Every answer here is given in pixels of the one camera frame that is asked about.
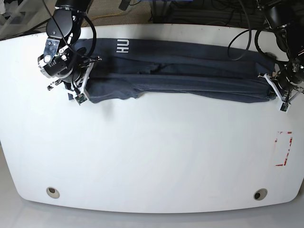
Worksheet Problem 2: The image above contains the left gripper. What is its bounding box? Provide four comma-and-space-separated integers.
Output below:
258, 69, 304, 105

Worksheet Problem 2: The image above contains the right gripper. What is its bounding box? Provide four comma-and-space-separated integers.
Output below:
38, 56, 95, 97

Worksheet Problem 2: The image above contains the dark blue T-shirt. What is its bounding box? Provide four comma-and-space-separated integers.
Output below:
63, 38, 278, 105

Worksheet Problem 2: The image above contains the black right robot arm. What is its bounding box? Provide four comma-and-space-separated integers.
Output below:
38, 0, 101, 104

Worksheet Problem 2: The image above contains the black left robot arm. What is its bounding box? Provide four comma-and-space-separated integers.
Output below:
255, 0, 304, 104

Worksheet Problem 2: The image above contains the red tape marking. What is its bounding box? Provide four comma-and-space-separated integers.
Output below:
273, 131, 293, 167

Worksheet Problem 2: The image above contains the right table grommet hole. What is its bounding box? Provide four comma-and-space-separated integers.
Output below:
253, 189, 268, 201

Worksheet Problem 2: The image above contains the table grommet hole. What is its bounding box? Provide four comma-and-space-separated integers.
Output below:
253, 189, 268, 201
46, 187, 60, 199

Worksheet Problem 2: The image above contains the left table grommet hole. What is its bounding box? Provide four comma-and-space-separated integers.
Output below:
46, 187, 60, 199

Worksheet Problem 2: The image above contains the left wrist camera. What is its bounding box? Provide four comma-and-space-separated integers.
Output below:
277, 100, 291, 113

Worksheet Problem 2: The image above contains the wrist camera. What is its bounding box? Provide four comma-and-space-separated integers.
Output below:
74, 93, 87, 105
277, 100, 291, 113

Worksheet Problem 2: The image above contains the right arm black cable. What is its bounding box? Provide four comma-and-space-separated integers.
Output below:
42, 0, 98, 62

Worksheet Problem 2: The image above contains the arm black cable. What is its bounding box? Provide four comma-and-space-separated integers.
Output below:
42, 0, 98, 62
227, 0, 295, 69

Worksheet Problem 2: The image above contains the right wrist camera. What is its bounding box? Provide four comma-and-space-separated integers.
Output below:
74, 93, 87, 105

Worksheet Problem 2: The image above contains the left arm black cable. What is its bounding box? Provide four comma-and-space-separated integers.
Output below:
227, 0, 295, 69

